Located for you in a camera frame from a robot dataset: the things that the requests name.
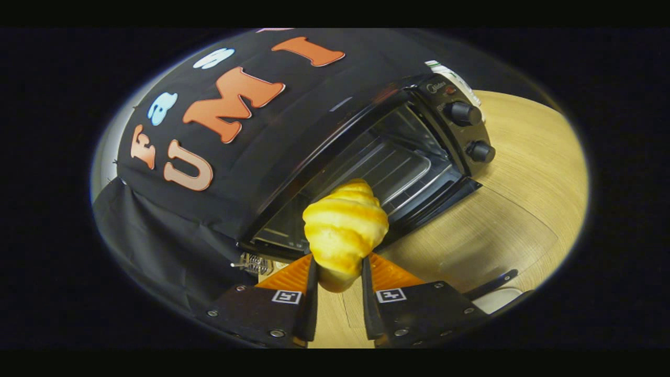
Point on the clear glass plate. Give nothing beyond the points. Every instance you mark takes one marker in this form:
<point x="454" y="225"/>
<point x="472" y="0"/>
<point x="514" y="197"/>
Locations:
<point x="494" y="301"/>

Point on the black toaster oven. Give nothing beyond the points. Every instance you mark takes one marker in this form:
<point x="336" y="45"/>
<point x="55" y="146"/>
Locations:
<point x="314" y="152"/>

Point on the golden croissant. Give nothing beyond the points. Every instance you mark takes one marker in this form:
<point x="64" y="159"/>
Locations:
<point x="343" y="230"/>

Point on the white plastic bottle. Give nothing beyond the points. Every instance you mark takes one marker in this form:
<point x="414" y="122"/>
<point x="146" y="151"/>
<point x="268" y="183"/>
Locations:
<point x="455" y="78"/>

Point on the black backdrop cloth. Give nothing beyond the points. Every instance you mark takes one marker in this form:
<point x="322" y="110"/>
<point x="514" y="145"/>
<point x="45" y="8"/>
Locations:
<point x="183" y="225"/>

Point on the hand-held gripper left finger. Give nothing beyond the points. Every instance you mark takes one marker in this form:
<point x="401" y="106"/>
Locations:
<point x="311" y="309"/>

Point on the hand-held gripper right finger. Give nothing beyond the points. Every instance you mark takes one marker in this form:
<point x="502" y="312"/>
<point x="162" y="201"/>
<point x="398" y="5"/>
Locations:
<point x="369" y="309"/>

